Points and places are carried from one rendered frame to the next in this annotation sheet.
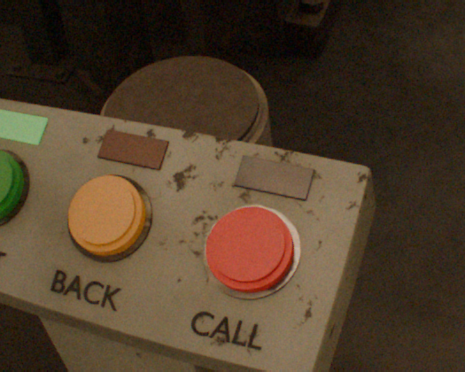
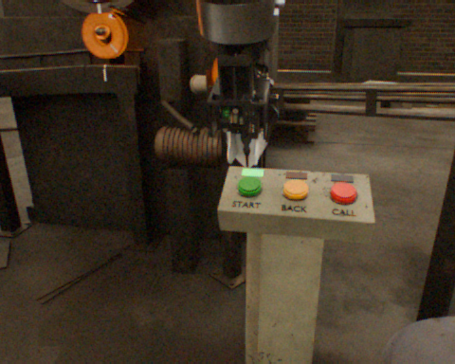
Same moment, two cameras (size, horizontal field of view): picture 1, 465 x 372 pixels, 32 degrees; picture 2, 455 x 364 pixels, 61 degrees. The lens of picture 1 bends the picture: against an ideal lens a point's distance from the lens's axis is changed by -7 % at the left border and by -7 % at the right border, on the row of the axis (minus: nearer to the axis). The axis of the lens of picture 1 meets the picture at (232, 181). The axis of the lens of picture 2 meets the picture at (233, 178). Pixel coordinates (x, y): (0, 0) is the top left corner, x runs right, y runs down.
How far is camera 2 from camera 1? 41 cm
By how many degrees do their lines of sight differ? 29
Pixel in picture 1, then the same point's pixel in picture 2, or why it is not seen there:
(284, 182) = (345, 178)
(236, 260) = (341, 192)
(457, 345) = (351, 337)
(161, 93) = not seen: hidden behind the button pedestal
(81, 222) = (290, 190)
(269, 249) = (351, 190)
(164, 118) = not seen: hidden behind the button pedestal
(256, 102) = not seen: hidden behind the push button
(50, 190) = (272, 187)
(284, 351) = (363, 215)
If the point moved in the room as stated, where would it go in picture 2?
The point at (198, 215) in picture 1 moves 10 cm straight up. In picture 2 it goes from (323, 188) to (329, 128)
